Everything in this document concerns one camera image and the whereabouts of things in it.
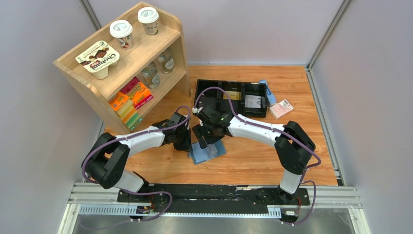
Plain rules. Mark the black bin left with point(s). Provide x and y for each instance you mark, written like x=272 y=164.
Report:
x=210 y=97

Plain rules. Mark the glass bottle right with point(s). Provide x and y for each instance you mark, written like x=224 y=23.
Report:
x=166 y=61

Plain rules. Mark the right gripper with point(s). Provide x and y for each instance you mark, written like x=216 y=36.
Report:
x=199 y=131

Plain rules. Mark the black bin right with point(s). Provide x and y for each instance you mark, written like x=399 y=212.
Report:
x=254 y=89

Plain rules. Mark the white lidded cup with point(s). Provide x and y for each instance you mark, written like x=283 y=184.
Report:
x=149 y=16
x=121 y=30

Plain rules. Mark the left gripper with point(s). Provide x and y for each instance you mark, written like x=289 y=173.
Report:
x=186 y=146

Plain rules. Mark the silver VIP card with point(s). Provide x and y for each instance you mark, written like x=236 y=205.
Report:
x=254 y=101

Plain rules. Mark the wooden shelf unit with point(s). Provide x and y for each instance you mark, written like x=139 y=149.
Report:
x=97 y=93

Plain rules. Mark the red orange sponge pack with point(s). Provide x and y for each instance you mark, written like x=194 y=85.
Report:
x=137 y=92

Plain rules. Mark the glass bottle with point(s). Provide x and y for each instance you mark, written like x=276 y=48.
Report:
x=151 y=75
x=166 y=61

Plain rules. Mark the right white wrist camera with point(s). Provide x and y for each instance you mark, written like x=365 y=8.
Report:
x=195 y=112

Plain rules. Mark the colourful sponge stack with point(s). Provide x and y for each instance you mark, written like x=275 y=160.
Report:
x=124 y=108

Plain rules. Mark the light blue box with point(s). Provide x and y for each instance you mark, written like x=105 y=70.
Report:
x=270 y=98

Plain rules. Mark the pink card box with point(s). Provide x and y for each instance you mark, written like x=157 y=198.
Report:
x=280 y=109

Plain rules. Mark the glass bottle left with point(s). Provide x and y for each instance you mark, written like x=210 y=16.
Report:
x=151 y=75

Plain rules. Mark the white lidded cup right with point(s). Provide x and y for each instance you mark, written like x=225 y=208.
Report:
x=149 y=16

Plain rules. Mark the gold card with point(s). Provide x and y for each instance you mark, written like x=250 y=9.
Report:
x=233 y=95

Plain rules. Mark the black bin middle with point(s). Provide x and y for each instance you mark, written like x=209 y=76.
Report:
x=223 y=103

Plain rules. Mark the teal leather card holder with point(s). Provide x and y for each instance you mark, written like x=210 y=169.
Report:
x=199 y=155

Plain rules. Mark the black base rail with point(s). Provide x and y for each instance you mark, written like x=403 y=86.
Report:
x=215 y=199

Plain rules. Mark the Chobani yogurt pack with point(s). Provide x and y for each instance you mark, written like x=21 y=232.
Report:
x=98 y=58

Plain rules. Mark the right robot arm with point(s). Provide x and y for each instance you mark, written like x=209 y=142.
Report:
x=293 y=146

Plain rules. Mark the black bin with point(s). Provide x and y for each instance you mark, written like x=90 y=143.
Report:
x=223 y=103
x=254 y=89
x=210 y=97

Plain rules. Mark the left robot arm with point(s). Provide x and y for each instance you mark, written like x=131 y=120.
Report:
x=106 y=161

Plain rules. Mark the white lidded cup left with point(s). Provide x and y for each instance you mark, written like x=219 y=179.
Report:
x=121 y=30

